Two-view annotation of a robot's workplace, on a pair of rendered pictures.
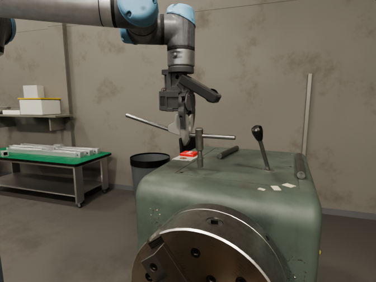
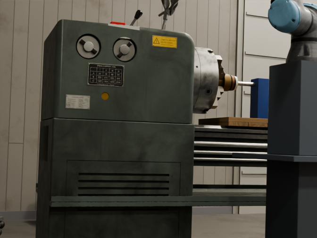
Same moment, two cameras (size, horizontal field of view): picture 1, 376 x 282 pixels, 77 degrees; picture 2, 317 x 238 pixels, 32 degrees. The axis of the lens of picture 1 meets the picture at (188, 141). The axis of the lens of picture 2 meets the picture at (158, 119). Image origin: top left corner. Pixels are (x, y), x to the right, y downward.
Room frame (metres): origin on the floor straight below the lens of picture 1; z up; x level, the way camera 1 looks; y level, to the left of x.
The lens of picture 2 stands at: (2.28, 1.83, 0.79)
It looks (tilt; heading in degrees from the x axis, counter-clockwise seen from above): 2 degrees up; 229
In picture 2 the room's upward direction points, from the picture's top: 2 degrees clockwise
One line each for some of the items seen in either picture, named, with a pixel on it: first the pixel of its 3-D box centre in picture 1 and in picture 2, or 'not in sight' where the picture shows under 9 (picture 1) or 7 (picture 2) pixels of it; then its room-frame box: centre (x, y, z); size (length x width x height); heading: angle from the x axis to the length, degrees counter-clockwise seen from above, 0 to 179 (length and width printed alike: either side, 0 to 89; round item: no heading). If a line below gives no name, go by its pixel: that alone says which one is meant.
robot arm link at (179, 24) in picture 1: (179, 29); not in sight; (0.67, 0.02, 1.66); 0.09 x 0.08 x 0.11; 98
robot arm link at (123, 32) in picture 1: (142, 27); not in sight; (0.64, 0.12, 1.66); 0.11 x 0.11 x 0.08; 8
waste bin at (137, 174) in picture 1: (150, 180); not in sight; (3.28, 0.54, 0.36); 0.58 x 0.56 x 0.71; 163
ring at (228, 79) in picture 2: not in sight; (224, 82); (0.31, 0.02, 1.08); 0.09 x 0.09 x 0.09; 67
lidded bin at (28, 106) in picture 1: (40, 106); not in sight; (4.01, 2.48, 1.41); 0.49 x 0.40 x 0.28; 73
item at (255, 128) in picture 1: (257, 133); (138, 14); (0.68, -0.20, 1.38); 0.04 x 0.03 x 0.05; 157
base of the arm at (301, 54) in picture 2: not in sight; (305, 52); (0.46, 0.58, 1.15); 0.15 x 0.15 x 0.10
